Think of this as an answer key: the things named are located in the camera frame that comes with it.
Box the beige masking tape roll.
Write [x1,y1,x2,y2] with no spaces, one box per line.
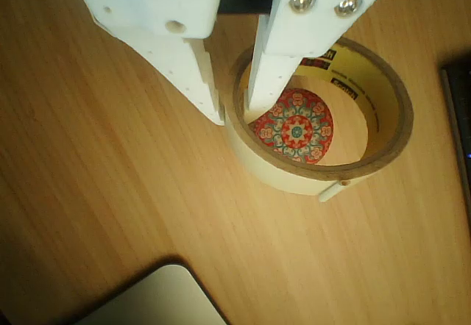
[224,37,415,204]

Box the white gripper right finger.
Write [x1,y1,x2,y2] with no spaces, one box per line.
[247,0,392,112]

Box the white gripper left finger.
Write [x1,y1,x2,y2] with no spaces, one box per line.
[117,34,225,124]

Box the silver laptop corner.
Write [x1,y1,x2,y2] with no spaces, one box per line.
[71,264,229,325]

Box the red mandala coaster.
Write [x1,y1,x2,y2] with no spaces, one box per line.
[252,87,335,166]

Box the black keyboard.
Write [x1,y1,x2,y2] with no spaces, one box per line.
[439,51,471,208]

